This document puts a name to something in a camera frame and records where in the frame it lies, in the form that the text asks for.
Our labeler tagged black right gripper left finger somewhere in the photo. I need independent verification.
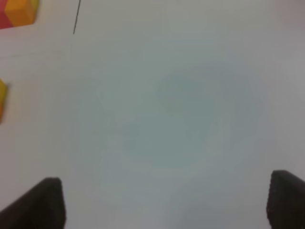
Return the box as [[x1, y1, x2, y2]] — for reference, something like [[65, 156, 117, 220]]
[[0, 177, 66, 229]]

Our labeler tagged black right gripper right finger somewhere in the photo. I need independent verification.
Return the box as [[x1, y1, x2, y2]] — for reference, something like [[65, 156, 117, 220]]
[[266, 170, 305, 229]]

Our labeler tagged red template cube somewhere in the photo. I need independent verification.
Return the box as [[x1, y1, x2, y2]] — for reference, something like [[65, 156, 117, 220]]
[[0, 0, 13, 30]]

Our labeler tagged orange template cube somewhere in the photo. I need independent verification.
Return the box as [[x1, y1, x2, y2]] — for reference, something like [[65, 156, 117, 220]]
[[5, 0, 38, 27]]

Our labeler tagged yellow template cube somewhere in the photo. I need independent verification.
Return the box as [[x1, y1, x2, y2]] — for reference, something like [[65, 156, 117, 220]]
[[31, 0, 40, 11]]

